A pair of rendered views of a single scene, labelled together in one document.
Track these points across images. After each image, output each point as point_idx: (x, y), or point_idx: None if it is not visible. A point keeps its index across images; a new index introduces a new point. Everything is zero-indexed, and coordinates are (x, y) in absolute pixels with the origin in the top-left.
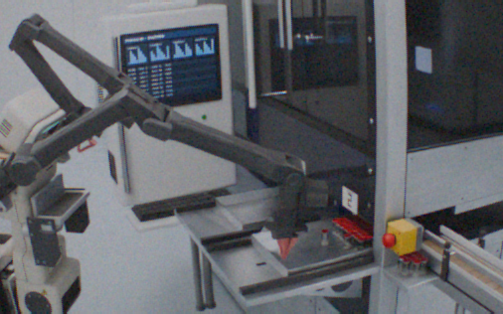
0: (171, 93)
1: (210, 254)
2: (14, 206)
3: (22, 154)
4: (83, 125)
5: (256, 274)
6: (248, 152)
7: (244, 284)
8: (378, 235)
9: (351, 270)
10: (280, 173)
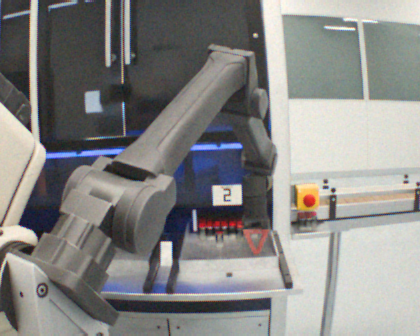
0: None
1: (179, 293)
2: None
3: (126, 180)
4: (212, 99)
5: (251, 278)
6: (266, 133)
7: (268, 286)
8: (281, 208)
9: (282, 244)
10: (272, 154)
